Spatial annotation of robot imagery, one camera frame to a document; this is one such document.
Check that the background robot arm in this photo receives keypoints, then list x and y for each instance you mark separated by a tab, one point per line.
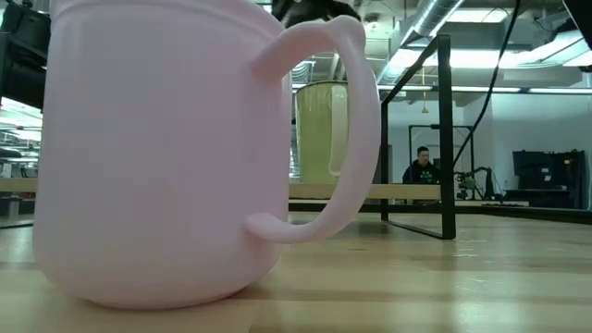
476	182

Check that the large pink plastic mug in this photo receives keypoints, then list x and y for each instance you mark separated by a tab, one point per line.
152	162

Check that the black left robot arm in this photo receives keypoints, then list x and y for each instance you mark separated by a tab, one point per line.
23	69

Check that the black metal wood shelf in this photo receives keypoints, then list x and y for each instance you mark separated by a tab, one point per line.
446	139

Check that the person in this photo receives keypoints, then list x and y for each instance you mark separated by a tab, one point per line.
420	172

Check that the silver ventilation duct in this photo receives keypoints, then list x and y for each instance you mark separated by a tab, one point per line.
435	14

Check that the yellow hanging pendant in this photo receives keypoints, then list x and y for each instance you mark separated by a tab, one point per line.
424	106

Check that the black storage cabinet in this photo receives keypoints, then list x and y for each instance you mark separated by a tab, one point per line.
550	171

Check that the black table edge rail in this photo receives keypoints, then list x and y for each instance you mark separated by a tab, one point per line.
555	215

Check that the long ceiling strip light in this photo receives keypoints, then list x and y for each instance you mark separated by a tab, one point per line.
499	89

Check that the ceiling light panel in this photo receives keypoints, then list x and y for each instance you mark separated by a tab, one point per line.
476	58

